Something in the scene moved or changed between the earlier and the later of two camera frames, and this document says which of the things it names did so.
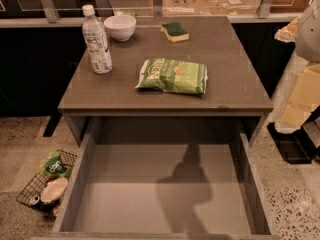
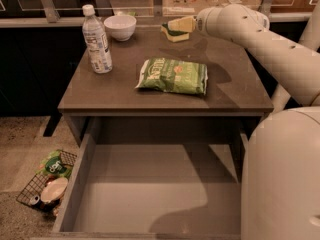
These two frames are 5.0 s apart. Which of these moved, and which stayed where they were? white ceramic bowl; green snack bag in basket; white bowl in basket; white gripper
Moved: white gripper
Stayed: green snack bag in basket; white ceramic bowl; white bowl in basket
